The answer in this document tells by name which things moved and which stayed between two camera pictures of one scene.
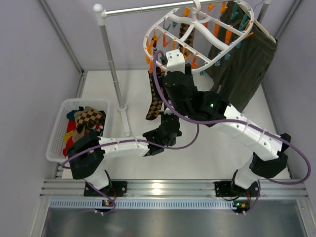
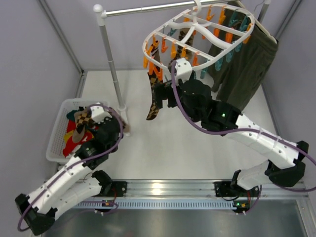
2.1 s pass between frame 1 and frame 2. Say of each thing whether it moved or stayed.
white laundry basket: stayed
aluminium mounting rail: stayed
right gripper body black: moved
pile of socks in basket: stayed
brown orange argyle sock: stayed
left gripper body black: moved
